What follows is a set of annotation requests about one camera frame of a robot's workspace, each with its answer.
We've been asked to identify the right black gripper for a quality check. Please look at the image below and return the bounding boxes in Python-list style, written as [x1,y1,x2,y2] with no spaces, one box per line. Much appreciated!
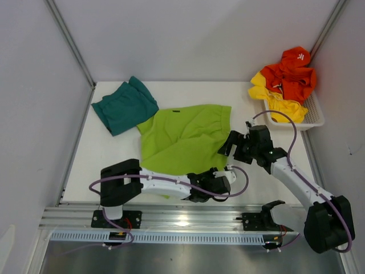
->
[217,131,259,165]

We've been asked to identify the lime green shorts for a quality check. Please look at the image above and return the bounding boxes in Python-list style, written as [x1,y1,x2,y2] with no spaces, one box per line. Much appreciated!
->
[137,104,232,180]

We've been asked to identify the teal green shorts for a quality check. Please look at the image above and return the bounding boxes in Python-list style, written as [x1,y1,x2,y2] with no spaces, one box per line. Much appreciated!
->
[92,76,159,136]

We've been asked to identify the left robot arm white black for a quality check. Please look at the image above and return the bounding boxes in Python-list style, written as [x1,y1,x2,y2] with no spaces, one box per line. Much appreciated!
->
[100,159,237,228]

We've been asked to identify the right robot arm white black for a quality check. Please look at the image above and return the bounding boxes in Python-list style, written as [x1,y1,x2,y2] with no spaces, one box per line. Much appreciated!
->
[218,126,355,253]

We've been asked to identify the yellow shorts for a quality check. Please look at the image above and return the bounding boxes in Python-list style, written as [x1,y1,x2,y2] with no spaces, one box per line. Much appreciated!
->
[248,72,308,123]

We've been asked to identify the orange shorts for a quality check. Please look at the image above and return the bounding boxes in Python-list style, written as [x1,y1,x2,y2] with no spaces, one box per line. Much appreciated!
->
[261,46,317,104]

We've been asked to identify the white plastic basket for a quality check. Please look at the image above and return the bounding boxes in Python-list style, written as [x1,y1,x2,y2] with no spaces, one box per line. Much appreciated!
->
[264,91,325,131]

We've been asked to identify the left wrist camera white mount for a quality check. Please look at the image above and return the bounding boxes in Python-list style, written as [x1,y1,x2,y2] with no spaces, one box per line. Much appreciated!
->
[213,170,237,185]

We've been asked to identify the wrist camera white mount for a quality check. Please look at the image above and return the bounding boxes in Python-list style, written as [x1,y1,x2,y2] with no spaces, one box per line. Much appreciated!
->
[213,170,237,185]
[245,120,255,129]

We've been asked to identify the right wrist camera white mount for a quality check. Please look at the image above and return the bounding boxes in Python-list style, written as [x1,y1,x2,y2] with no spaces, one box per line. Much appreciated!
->
[245,120,255,129]

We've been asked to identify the slotted grey cable duct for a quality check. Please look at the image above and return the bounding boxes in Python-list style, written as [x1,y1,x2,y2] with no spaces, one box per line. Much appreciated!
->
[50,231,281,245]

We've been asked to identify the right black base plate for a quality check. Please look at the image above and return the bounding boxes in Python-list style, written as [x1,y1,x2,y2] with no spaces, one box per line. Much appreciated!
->
[236,212,293,232]

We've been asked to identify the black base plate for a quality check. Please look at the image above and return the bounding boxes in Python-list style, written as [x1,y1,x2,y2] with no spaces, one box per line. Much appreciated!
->
[236,212,293,232]
[91,210,142,229]

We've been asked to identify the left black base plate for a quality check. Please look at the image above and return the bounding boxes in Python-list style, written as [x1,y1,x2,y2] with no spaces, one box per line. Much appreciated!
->
[91,210,142,229]

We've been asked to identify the aluminium rail frame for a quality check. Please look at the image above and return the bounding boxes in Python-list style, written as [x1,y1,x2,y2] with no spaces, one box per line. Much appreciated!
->
[39,82,349,235]

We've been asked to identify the right corner aluminium post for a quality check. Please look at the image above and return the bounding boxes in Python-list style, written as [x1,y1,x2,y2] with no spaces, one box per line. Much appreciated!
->
[310,0,350,58]

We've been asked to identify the corner aluminium post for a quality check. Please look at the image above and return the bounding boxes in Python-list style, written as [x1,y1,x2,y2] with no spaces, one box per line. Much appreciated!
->
[43,0,96,89]
[310,0,350,58]

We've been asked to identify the left corner aluminium post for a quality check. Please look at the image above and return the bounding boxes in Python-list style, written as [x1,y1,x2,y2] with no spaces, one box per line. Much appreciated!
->
[43,0,96,89]

